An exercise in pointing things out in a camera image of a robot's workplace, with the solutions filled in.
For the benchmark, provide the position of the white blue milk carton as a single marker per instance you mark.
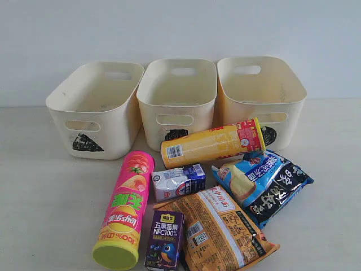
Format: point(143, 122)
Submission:
point(176, 182)

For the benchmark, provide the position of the blue bread snack bag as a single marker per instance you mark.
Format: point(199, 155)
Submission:
point(246, 179)

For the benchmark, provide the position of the orange snack bag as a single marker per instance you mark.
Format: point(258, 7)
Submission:
point(219, 235)

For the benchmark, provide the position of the purple juice carton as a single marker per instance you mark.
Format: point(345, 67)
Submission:
point(165, 241)

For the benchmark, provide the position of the pink Lays chips can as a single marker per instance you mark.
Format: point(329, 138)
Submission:
point(117, 244)

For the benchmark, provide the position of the black blue snack bag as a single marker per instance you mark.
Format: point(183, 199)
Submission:
point(288, 180)

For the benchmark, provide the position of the cream bin square mark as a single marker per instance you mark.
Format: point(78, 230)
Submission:
point(176, 98)

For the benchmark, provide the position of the yellow chips can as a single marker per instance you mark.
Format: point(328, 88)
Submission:
point(213, 144)

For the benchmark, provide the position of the cream bin triangle mark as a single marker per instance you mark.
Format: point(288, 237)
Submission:
point(96, 111)

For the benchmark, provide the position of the cream bin circle mark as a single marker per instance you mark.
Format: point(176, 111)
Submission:
point(263, 87)

